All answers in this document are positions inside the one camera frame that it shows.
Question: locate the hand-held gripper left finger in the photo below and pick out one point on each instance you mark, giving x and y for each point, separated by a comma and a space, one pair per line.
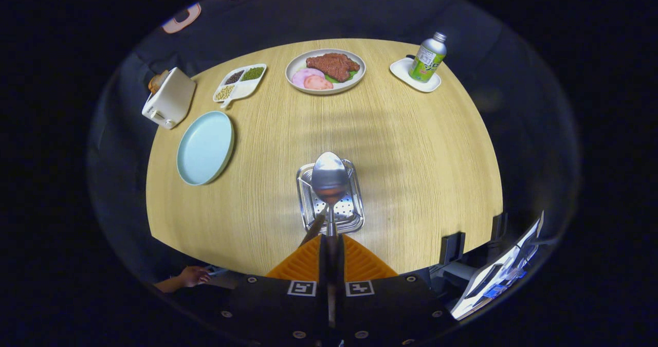
323, 285

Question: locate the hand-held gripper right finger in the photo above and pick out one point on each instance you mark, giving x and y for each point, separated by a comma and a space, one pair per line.
341, 285

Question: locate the steel spoon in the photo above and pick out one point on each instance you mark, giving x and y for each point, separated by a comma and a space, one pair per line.
329, 175

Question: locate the perforated steel basket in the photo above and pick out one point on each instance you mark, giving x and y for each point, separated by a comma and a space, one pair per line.
349, 208

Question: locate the silver laptop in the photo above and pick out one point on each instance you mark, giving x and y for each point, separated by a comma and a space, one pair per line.
493, 280

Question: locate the light blue plate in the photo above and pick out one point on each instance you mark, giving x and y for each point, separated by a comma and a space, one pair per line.
205, 149

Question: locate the pink ham slice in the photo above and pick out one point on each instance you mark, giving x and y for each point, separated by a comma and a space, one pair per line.
303, 75
318, 83

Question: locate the green lettuce leaf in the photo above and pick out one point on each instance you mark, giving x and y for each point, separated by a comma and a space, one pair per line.
353, 73

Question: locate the white divided dish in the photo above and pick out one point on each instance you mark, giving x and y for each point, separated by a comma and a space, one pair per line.
244, 88

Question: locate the pile of yellow beans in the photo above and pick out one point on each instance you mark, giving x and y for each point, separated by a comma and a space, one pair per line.
224, 92

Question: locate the brown grilled meat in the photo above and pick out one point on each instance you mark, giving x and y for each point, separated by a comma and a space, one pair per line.
334, 65

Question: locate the pile of green beans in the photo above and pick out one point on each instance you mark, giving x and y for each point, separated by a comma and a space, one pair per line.
253, 73

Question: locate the small white square dish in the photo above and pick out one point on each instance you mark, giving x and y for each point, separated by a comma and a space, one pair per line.
401, 69

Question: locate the round beige food plate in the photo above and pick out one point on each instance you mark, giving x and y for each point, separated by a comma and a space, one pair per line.
303, 61

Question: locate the pile of dark beans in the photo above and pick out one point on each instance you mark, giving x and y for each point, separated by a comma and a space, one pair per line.
234, 77

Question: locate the white toaster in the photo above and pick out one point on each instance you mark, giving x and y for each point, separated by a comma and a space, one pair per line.
172, 100

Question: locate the green label metal bottle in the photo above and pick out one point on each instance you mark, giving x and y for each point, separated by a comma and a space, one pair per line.
426, 61

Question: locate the brown toast slice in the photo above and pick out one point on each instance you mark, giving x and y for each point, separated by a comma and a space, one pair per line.
157, 82

